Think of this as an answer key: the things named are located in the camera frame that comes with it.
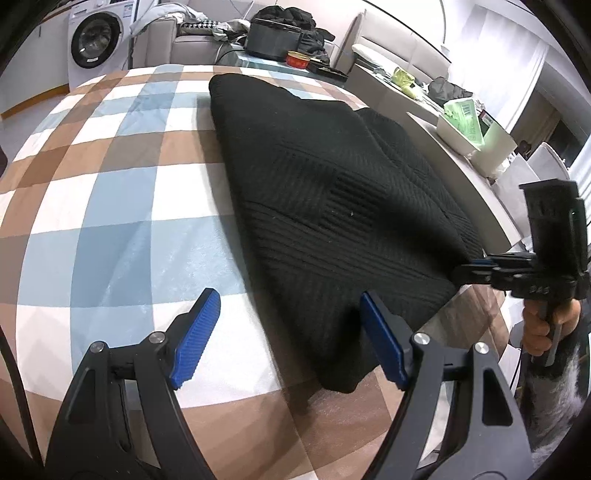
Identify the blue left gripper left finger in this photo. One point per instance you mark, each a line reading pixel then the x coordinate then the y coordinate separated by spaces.
pixel 188 335

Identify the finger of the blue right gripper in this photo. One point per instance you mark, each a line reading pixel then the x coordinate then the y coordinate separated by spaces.
pixel 479 264

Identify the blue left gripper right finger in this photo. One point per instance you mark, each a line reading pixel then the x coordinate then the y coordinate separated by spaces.
pixel 390 337

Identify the black knit sweater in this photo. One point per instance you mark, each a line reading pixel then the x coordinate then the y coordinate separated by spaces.
pixel 332 202

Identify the black clothes pile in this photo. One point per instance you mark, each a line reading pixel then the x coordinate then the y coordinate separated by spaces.
pixel 313 38

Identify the grey clothes on sofa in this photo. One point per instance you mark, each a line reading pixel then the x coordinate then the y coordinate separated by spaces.
pixel 190 22

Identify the person's right hand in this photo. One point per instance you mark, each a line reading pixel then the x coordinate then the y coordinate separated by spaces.
pixel 536 340

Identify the white plastic bin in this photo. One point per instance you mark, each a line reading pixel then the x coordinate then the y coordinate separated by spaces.
pixel 475 135

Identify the checked brown blue tablecloth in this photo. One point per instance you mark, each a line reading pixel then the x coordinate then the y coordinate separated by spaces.
pixel 115 215

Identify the red round tin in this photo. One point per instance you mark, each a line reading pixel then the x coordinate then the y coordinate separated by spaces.
pixel 297 60

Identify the grey sofa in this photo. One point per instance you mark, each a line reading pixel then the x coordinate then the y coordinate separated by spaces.
pixel 162 43

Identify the black storage box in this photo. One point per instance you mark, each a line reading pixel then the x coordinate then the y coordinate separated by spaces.
pixel 271 40

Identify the white front-load washing machine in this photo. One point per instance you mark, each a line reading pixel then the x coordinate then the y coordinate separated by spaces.
pixel 98 39

